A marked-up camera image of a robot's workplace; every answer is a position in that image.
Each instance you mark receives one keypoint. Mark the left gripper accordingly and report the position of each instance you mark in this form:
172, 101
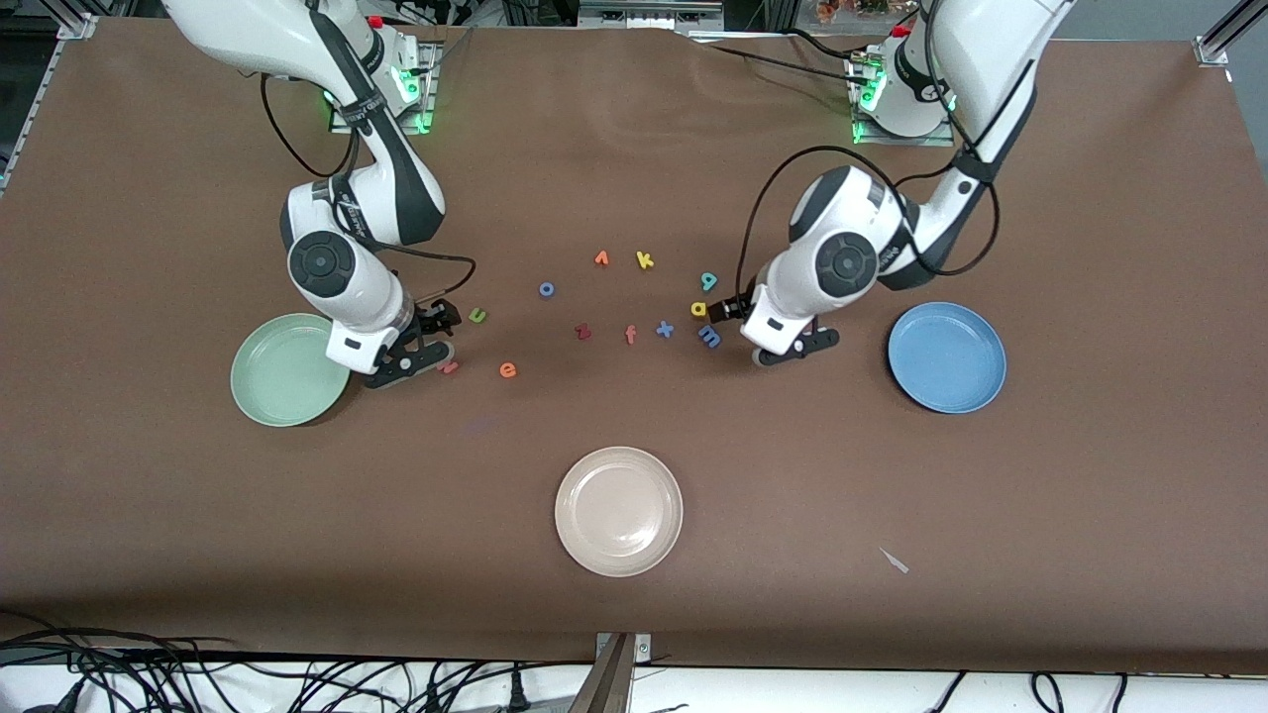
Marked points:
734, 308

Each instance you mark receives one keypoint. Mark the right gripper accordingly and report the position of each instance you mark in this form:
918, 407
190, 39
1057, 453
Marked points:
431, 321

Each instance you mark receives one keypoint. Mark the blue foam letter m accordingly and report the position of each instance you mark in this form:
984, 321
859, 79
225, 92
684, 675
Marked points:
709, 337

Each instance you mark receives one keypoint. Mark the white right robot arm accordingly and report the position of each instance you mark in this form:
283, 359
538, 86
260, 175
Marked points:
327, 262

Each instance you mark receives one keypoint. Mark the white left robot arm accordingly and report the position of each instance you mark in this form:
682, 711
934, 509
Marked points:
847, 262

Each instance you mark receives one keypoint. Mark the blue foam letter x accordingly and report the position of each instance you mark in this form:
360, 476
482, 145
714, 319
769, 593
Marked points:
665, 330

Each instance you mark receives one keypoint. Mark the green plate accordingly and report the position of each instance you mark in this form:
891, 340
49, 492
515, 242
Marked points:
282, 376

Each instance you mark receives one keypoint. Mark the brown table cover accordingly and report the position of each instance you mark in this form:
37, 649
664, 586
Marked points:
634, 149

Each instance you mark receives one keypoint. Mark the blue plate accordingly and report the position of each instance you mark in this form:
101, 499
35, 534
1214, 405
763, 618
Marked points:
946, 356

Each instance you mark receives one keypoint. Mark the beige plate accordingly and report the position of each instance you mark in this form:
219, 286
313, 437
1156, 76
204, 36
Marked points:
619, 512

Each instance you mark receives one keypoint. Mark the white paper scrap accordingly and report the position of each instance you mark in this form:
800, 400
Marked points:
897, 562

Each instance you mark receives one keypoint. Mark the grey metal box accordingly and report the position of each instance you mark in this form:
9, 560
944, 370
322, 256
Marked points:
644, 15

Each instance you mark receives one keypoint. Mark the colourful background object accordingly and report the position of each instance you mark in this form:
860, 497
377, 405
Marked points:
842, 10

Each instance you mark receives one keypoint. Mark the black power plug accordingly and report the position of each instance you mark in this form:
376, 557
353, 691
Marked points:
433, 696
515, 690

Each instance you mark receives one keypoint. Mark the aluminium corner profile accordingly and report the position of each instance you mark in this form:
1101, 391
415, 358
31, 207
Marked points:
1218, 45
79, 25

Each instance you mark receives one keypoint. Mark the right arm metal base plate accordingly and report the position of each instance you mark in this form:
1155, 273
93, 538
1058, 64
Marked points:
421, 109

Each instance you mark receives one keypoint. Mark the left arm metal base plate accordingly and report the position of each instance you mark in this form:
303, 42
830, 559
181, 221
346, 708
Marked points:
892, 141

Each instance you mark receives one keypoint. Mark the black background frame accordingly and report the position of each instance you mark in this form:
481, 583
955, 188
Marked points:
540, 12

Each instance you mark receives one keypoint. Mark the aluminium profile bracket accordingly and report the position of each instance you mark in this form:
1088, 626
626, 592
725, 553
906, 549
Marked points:
614, 673

